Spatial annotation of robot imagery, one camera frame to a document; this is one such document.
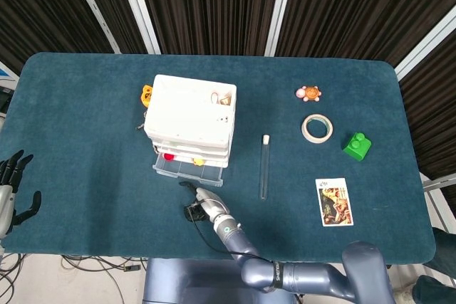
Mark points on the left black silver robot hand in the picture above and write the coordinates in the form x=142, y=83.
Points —
x=5, y=204

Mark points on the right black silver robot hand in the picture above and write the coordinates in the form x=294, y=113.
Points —
x=210, y=202

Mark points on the yellow duck toy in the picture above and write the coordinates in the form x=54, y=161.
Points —
x=199, y=162

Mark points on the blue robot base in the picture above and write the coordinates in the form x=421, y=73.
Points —
x=192, y=282

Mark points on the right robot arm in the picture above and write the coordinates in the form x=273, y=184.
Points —
x=303, y=277

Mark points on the white drawer storage box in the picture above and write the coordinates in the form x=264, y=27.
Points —
x=189, y=111

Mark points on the red bottle cap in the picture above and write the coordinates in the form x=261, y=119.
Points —
x=169, y=157

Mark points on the clear test tube white cap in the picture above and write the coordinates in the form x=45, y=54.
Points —
x=264, y=168

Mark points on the black power strip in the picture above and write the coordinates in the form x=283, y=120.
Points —
x=132, y=267

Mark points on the small gold bell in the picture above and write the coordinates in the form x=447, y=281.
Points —
x=225, y=101

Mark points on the teal table cloth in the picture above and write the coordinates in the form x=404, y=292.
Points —
x=89, y=122

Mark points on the white tape roll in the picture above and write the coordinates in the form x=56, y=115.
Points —
x=305, y=129

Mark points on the orange yellow toy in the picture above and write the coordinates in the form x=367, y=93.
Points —
x=146, y=95

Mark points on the picture card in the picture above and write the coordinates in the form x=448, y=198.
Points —
x=335, y=204

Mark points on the blue white sign board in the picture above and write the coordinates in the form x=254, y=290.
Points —
x=7, y=74

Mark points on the pink orange turtle toy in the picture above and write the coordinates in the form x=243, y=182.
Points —
x=310, y=93

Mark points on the green building block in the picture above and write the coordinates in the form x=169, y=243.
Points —
x=356, y=149

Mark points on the dark teal chair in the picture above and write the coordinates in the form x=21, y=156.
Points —
x=445, y=257

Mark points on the white partition post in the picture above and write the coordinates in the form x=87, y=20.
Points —
x=279, y=8
x=94, y=8
x=424, y=47
x=139, y=8

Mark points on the white metal frame stand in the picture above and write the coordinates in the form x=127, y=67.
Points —
x=440, y=181

